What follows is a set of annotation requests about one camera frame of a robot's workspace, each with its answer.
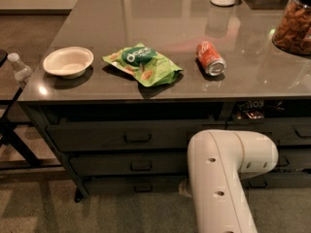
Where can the black side table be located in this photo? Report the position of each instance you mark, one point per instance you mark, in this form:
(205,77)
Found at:
(10,137)

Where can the clear plastic water bottle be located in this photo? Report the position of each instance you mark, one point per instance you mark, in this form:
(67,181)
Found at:
(22,72)

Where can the clear jar of nuts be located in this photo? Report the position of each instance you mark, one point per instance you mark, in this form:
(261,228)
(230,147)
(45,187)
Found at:
(294,31)

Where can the dark cabinet frame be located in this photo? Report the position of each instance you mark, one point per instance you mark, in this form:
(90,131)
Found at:
(44,114)

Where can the red soda can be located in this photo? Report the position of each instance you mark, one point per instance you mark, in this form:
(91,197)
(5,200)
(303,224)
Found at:
(209,58)

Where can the snack packets in drawer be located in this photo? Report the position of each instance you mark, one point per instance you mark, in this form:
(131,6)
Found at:
(258,109)

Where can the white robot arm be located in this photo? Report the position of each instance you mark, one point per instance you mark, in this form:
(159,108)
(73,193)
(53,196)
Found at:
(218,160)

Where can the green snack bag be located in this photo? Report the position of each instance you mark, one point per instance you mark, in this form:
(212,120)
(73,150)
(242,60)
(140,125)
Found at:
(147,66)

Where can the white paper bowl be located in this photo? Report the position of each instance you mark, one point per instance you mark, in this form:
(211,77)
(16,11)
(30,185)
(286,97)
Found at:
(68,63)

